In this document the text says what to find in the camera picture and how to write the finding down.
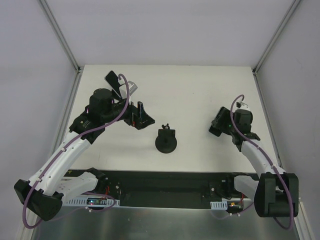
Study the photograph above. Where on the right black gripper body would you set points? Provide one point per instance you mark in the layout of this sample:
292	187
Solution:
219	122

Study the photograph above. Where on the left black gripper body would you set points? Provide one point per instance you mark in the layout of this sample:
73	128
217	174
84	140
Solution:
133	116

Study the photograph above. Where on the black smartphone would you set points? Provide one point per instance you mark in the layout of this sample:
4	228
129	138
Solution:
215	130
113	80

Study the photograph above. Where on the black round-base clamp phone stand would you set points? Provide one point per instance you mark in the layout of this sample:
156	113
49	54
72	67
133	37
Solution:
166	141

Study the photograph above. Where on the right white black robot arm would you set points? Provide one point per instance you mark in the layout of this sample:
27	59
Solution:
276	192

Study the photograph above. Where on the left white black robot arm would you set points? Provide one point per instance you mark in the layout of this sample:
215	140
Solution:
44	193

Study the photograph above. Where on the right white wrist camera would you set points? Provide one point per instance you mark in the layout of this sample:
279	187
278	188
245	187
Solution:
240	105

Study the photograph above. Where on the right white slotted cable duct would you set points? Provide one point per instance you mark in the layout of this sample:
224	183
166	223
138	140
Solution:
219	205

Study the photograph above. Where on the white slotted cable duct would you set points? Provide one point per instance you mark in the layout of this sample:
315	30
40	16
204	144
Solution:
91	201
219	205

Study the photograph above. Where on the left white slotted cable duct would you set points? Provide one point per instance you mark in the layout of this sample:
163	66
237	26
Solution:
91	201

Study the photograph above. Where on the left aluminium frame post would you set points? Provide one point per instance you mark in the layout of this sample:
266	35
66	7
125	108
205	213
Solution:
59	34

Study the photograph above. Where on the aluminium frame post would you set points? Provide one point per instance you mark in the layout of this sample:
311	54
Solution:
276	35
59	34

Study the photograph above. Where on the right aluminium frame post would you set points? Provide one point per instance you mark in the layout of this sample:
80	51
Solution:
276	35

